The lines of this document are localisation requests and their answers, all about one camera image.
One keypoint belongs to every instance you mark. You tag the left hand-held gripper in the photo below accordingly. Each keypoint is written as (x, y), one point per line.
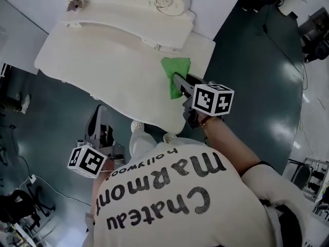
(87, 161)

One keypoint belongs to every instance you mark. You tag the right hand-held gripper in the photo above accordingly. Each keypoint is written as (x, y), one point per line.
(213, 99)

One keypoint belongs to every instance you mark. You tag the green cloth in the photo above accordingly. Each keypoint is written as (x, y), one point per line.
(174, 66)

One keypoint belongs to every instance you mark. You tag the person's right forearm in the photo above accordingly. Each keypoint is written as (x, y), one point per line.
(226, 143)

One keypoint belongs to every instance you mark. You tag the person's left forearm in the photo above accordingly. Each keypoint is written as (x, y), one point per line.
(97, 189)

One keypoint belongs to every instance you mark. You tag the white dressing table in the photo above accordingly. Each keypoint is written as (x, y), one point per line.
(115, 73)

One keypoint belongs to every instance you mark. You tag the person's white clog shoe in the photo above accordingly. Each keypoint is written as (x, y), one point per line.
(137, 126)
(170, 138)

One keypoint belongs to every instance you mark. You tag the person's white trousers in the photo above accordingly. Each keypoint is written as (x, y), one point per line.
(140, 143)

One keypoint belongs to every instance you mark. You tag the white power strip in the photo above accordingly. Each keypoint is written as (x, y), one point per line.
(32, 179)

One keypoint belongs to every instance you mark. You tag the black office chair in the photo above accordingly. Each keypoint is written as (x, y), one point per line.
(18, 207)

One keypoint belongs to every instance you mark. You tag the pink artificial flower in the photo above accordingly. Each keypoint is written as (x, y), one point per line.
(77, 2)

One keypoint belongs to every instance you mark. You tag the black metal chair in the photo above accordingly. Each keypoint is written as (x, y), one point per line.
(300, 174)

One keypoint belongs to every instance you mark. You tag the person's cream printed t-shirt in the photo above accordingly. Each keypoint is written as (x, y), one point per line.
(231, 228)

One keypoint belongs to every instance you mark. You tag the white metal shelf rack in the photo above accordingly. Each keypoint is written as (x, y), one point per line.
(318, 179)

